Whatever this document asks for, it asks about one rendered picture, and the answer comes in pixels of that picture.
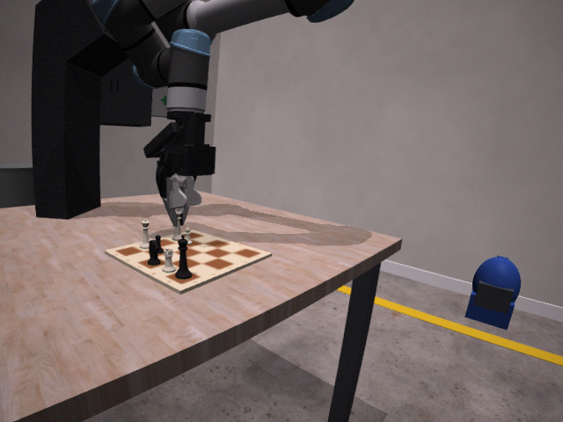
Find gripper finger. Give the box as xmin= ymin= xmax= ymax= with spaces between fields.
xmin=156 ymin=160 xmax=187 ymax=227
xmin=179 ymin=176 xmax=201 ymax=226

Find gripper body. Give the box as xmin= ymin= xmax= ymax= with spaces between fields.
xmin=159 ymin=111 xmax=216 ymax=176

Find chessboard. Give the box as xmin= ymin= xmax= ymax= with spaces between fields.
xmin=105 ymin=230 xmax=272 ymax=295

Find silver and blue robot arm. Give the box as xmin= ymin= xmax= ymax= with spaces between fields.
xmin=88 ymin=0 xmax=354 ymax=113

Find white chess pawn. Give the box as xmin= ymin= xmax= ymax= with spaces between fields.
xmin=185 ymin=228 xmax=193 ymax=244

